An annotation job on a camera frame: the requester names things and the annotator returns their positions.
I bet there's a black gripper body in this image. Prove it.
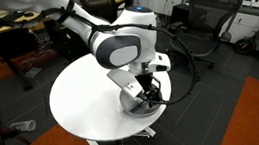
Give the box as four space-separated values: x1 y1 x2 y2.
135 72 156 93

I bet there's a grey metal bowl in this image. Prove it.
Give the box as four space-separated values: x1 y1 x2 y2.
117 77 166 121

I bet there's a black box under desk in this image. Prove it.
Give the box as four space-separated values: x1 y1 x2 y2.
170 2 196 28

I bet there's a black padded office chair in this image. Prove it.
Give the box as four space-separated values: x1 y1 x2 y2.
74 0 137 28

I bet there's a black mesh office chair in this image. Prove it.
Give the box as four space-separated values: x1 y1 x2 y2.
159 0 252 75

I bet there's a black computer tower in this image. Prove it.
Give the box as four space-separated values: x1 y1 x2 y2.
43 15 79 64

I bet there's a grey floor pad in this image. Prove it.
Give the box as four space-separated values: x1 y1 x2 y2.
22 66 44 80

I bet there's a white desk with drawers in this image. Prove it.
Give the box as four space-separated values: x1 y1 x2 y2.
217 0 259 65

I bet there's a clear plastic bottle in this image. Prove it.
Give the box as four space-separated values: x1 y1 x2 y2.
8 118 38 135

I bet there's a black computer mouse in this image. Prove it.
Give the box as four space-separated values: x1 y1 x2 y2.
23 10 35 19

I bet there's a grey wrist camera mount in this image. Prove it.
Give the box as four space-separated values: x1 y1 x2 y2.
106 65 146 103

